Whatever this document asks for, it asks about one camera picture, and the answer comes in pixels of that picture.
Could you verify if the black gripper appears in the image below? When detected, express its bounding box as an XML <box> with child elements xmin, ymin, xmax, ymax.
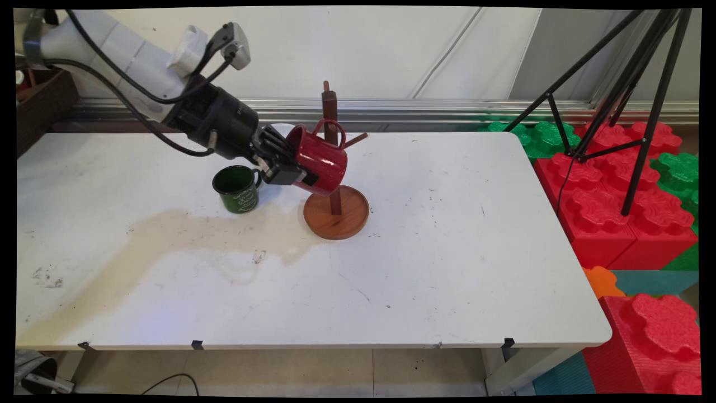
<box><xmin>167</xmin><ymin>77</ymin><xmax>320</xmax><ymax>189</ymax></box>

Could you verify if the red enamel mug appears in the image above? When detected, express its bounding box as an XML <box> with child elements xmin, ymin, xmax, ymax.
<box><xmin>285</xmin><ymin>118</ymin><xmax>349</xmax><ymax>197</ymax></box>

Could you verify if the dark green enamel mug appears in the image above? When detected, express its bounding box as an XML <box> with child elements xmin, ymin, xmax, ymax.
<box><xmin>212</xmin><ymin>165</ymin><xmax>263</xmax><ymax>214</ymax></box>

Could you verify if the wooden mug tree stand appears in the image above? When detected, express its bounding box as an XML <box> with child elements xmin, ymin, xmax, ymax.
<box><xmin>304</xmin><ymin>81</ymin><xmax>370</xmax><ymax>241</ymax></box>

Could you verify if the brown woven basket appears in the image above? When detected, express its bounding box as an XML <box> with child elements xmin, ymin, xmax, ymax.
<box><xmin>16</xmin><ymin>67</ymin><xmax>79</xmax><ymax>158</ymax></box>

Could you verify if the green foam block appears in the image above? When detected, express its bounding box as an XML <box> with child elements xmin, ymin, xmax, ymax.
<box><xmin>649</xmin><ymin>152</ymin><xmax>700</xmax><ymax>237</ymax></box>
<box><xmin>486</xmin><ymin>120</ymin><xmax>582</xmax><ymax>161</ymax></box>

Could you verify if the grey metal equipment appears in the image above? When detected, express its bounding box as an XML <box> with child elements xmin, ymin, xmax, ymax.
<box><xmin>14</xmin><ymin>349</ymin><xmax>75</xmax><ymax>395</ymax></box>

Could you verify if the orange foam block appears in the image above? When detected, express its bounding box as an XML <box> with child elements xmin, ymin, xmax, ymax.
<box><xmin>582</xmin><ymin>266</ymin><xmax>627</xmax><ymax>300</ymax></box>

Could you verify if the teal foam block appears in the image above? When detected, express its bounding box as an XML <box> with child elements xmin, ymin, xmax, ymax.
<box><xmin>610</xmin><ymin>270</ymin><xmax>700</xmax><ymax>297</ymax></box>
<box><xmin>531</xmin><ymin>352</ymin><xmax>597</xmax><ymax>396</ymax></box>

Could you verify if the black tripod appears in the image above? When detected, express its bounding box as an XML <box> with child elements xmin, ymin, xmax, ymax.
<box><xmin>503</xmin><ymin>8</ymin><xmax>694</xmax><ymax>217</ymax></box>

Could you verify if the large red foam block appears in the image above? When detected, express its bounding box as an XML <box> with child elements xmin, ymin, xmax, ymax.
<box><xmin>582</xmin><ymin>293</ymin><xmax>702</xmax><ymax>396</ymax></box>

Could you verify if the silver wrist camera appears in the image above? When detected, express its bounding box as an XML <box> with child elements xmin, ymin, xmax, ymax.
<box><xmin>209</xmin><ymin>22</ymin><xmax>251</xmax><ymax>71</ymax></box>

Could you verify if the white vented camera mount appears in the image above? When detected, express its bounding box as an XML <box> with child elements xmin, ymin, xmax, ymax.
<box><xmin>167</xmin><ymin>25</ymin><xmax>209</xmax><ymax>78</ymax></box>

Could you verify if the aluminium wall rail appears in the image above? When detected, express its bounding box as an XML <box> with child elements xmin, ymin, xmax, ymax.
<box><xmin>73</xmin><ymin>97</ymin><xmax>700</xmax><ymax>127</ymax></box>

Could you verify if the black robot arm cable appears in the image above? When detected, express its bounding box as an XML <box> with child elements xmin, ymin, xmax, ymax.
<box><xmin>16</xmin><ymin>8</ymin><xmax>234</xmax><ymax>158</ymax></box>

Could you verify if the black floor cable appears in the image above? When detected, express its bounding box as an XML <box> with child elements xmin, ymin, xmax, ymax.
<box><xmin>142</xmin><ymin>373</ymin><xmax>200</xmax><ymax>396</ymax></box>

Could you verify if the thin black tripod cable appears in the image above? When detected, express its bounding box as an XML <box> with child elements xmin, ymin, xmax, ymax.
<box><xmin>555</xmin><ymin>159</ymin><xmax>576</xmax><ymax>218</ymax></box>

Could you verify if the white table leg frame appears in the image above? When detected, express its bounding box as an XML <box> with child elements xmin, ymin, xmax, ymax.
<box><xmin>483</xmin><ymin>347</ymin><xmax>580</xmax><ymax>397</ymax></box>

